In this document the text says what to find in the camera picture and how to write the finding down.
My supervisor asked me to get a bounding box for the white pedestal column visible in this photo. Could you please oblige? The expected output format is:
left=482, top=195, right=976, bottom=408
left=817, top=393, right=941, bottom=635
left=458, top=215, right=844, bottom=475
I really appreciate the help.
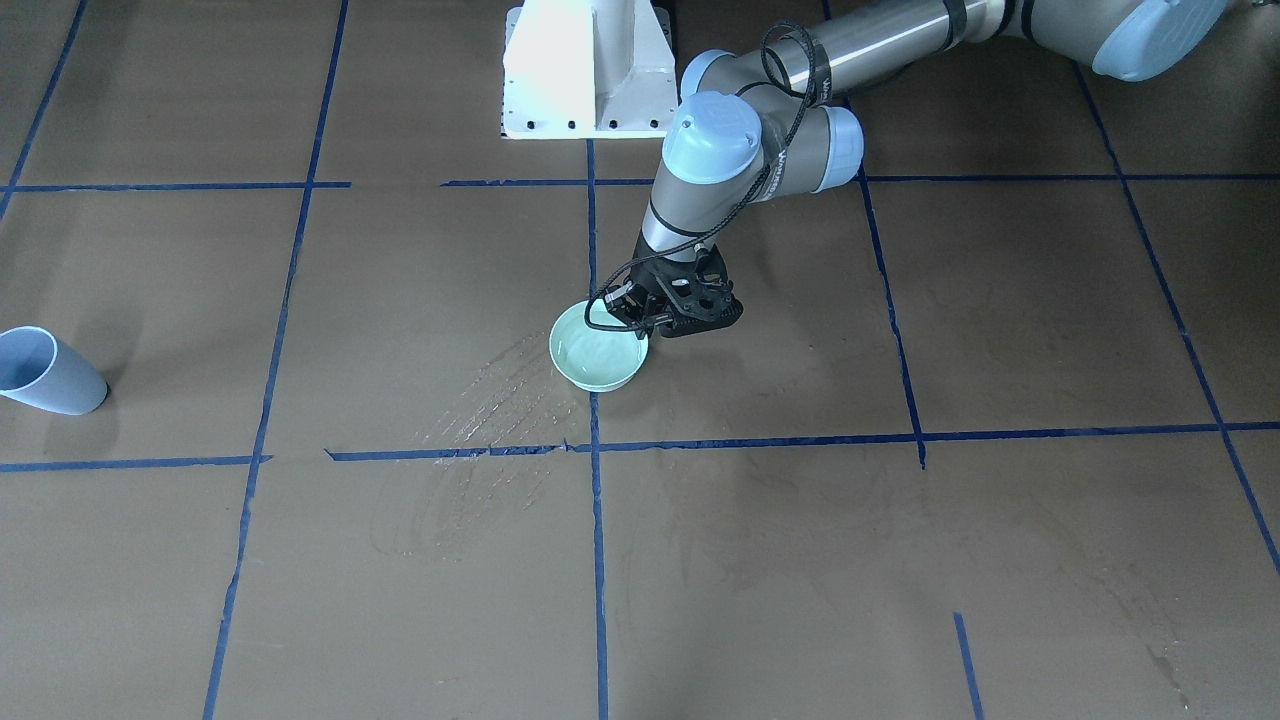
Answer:
left=500, top=1, right=678, bottom=140

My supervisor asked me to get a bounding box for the mint green bowl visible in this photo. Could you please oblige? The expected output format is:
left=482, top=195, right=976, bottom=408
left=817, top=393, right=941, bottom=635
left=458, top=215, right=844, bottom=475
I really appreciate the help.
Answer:
left=549, top=301, right=649, bottom=392

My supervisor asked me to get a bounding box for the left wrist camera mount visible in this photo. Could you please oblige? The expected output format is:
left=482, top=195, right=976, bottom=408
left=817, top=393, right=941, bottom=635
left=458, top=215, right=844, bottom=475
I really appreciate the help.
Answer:
left=658, top=272, right=744, bottom=340

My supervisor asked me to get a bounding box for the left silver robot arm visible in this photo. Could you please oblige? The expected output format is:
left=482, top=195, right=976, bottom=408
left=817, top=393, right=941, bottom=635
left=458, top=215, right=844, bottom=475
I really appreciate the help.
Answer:
left=582, top=1, right=1226, bottom=338

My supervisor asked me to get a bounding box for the light blue cup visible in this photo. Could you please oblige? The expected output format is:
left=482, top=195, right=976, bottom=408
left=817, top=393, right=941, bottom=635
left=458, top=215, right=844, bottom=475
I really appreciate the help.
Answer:
left=1, top=325, right=109, bottom=416

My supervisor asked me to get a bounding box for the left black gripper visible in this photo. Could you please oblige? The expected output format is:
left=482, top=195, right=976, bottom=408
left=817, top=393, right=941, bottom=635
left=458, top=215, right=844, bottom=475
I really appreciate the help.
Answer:
left=602, top=234, right=724, bottom=333

